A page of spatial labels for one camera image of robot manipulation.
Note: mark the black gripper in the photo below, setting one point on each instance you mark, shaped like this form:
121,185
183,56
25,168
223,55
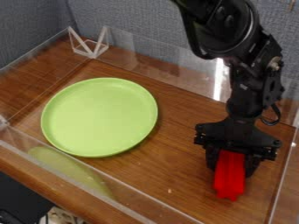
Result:
240,137

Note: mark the red block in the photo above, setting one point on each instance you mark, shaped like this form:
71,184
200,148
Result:
229,175

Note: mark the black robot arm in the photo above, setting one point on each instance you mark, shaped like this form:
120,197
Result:
223,31

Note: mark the green round plate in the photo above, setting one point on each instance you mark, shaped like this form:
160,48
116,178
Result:
99,117

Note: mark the black box under table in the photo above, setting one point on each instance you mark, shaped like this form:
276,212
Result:
21,205

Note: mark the clear acrylic enclosure wall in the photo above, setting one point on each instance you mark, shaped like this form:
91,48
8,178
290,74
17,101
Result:
156,183

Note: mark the clear acrylic corner bracket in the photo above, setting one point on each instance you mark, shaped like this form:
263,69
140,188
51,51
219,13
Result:
85,47

